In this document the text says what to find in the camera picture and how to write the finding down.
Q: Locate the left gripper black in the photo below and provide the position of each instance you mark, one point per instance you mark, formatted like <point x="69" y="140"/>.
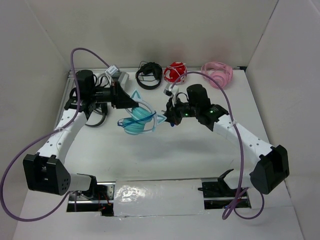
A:
<point x="119" y="99"/>

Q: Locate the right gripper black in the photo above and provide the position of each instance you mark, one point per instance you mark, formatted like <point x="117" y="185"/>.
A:
<point x="171" y="114"/>

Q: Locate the teal cat ear headphones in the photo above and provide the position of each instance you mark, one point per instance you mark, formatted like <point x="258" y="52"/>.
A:
<point x="143" y="119"/>

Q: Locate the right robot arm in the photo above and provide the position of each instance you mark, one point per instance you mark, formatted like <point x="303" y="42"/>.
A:
<point x="270" y="163"/>

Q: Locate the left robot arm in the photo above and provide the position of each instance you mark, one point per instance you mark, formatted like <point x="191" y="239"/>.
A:
<point x="45" y="170"/>

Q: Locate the black headphones under arm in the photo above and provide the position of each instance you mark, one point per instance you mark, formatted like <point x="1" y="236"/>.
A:
<point x="99" y="116"/>

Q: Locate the grey white headphones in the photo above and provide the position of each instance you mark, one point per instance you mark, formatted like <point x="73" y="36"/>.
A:
<point x="105" y="79"/>

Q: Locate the black headphones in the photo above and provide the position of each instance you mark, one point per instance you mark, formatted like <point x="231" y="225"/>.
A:
<point x="149" y="69"/>

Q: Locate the red white headphones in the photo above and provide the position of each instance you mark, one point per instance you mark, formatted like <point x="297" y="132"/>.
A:
<point x="173" y="71"/>

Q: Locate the pink headphones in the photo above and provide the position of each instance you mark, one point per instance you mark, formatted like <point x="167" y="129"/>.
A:
<point x="220" y="72"/>

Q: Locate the shiny tape sheet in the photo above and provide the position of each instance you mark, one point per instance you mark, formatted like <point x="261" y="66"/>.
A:
<point x="158" y="198"/>

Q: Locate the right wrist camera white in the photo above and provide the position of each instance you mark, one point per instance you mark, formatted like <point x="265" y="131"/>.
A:
<point x="171" y="91"/>

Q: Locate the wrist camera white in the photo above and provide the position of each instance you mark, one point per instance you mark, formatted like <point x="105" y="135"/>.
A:
<point x="113" y="72"/>
<point x="171" y="91"/>

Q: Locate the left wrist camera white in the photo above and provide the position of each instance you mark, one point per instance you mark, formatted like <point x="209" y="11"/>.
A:
<point x="113" y="72"/>

